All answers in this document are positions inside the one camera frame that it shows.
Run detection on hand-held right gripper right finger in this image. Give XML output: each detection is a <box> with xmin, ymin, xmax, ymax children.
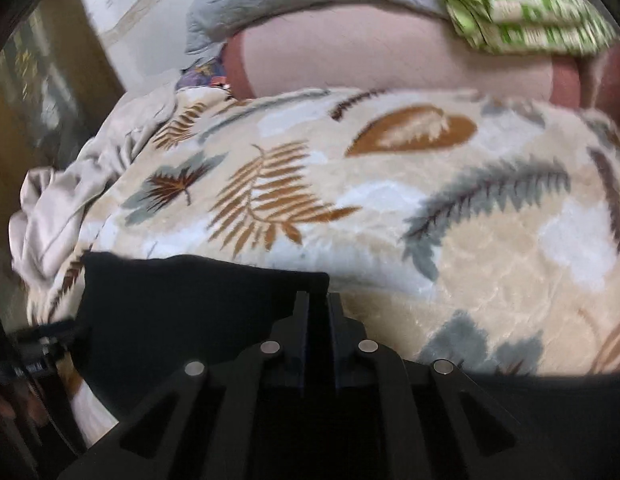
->
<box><xmin>328</xmin><ymin>292</ymin><xmax>561</xmax><ymax>480</ymax></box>

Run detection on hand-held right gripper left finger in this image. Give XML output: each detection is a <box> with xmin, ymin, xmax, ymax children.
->
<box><xmin>60</xmin><ymin>291</ymin><xmax>311</xmax><ymax>480</ymax></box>

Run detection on black pants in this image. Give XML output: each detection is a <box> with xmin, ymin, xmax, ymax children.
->
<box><xmin>74</xmin><ymin>251</ymin><xmax>620</xmax><ymax>480</ymax></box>

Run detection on leaf-print beige blanket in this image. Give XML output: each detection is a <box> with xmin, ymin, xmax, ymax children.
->
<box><xmin>27</xmin><ymin>86</ymin><xmax>620</xmax><ymax>448</ymax></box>

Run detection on beige crumpled cloth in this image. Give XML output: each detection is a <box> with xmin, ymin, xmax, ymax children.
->
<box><xmin>9</xmin><ymin>82</ymin><xmax>181</xmax><ymax>278</ymax></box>

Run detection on purple patterned cloth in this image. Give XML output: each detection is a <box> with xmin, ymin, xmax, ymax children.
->
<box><xmin>177</xmin><ymin>57</ymin><xmax>232</xmax><ymax>95</ymax></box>

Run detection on pink pillow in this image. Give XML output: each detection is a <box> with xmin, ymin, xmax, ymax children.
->
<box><xmin>225</xmin><ymin>4</ymin><xmax>583</xmax><ymax>109</ymax></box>

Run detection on green checkered cloth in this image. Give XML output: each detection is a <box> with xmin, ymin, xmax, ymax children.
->
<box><xmin>419</xmin><ymin>0</ymin><xmax>620</xmax><ymax>56</ymax></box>

